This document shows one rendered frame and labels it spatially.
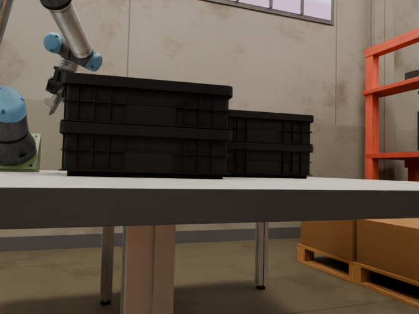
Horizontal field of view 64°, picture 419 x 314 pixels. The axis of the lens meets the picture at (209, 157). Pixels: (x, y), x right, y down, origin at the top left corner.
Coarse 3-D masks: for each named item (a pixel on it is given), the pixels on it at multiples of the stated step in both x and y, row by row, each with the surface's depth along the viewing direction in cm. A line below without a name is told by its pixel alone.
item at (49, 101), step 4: (52, 96) 143; (56, 96) 143; (44, 100) 141; (48, 100) 142; (52, 100) 142; (60, 100) 144; (48, 104) 141; (52, 104) 141; (56, 104) 141; (52, 108) 141; (56, 108) 143; (52, 112) 141
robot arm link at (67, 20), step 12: (48, 0) 96; (60, 0) 97; (60, 12) 102; (72, 12) 106; (60, 24) 107; (72, 24) 109; (72, 36) 113; (84, 36) 117; (72, 48) 120; (84, 48) 121; (72, 60) 130; (84, 60) 127; (96, 60) 128
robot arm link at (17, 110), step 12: (0, 96) 100; (12, 96) 101; (0, 108) 97; (12, 108) 99; (24, 108) 103; (0, 120) 99; (12, 120) 101; (24, 120) 105; (0, 132) 102; (12, 132) 104; (24, 132) 108
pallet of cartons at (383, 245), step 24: (312, 240) 258; (336, 240) 235; (360, 240) 218; (384, 240) 202; (408, 240) 188; (312, 264) 256; (360, 264) 216; (384, 264) 201; (408, 264) 188; (384, 288) 205
